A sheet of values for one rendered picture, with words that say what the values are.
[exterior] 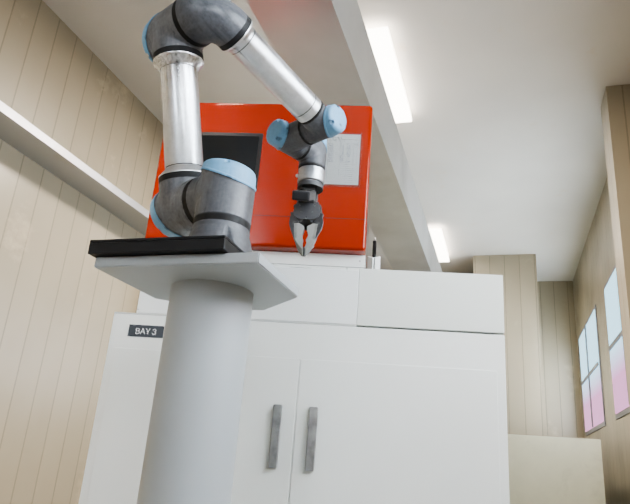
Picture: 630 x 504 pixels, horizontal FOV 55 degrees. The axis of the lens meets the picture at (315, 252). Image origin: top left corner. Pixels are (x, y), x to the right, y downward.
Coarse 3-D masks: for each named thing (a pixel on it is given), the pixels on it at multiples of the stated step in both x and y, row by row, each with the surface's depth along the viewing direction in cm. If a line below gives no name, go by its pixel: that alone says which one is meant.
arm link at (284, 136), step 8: (280, 120) 158; (296, 120) 158; (272, 128) 159; (280, 128) 157; (288, 128) 158; (296, 128) 156; (272, 136) 158; (280, 136) 157; (288, 136) 158; (296, 136) 156; (272, 144) 159; (280, 144) 158; (288, 144) 159; (296, 144) 158; (304, 144) 157; (288, 152) 162; (296, 152) 162; (304, 152) 163
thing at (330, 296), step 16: (288, 272) 152; (304, 272) 151; (320, 272) 151; (336, 272) 151; (352, 272) 150; (304, 288) 150; (320, 288) 150; (336, 288) 149; (352, 288) 149; (144, 304) 152; (160, 304) 151; (288, 304) 149; (304, 304) 148; (320, 304) 148; (336, 304) 148; (352, 304) 148; (272, 320) 148; (288, 320) 147; (304, 320) 147; (320, 320) 147; (336, 320) 146; (352, 320) 146
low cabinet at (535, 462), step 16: (512, 448) 550; (528, 448) 546; (544, 448) 542; (560, 448) 539; (576, 448) 535; (592, 448) 531; (512, 464) 545; (528, 464) 542; (544, 464) 538; (560, 464) 534; (576, 464) 531; (592, 464) 527; (512, 480) 541; (528, 480) 537; (544, 480) 534; (560, 480) 530; (576, 480) 527; (592, 480) 523; (512, 496) 537; (528, 496) 533; (544, 496) 529; (560, 496) 526; (576, 496) 522; (592, 496) 519
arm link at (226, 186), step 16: (208, 160) 123; (224, 160) 121; (208, 176) 121; (224, 176) 120; (240, 176) 121; (192, 192) 123; (208, 192) 119; (224, 192) 119; (240, 192) 120; (192, 208) 124; (208, 208) 118; (224, 208) 118; (240, 208) 119
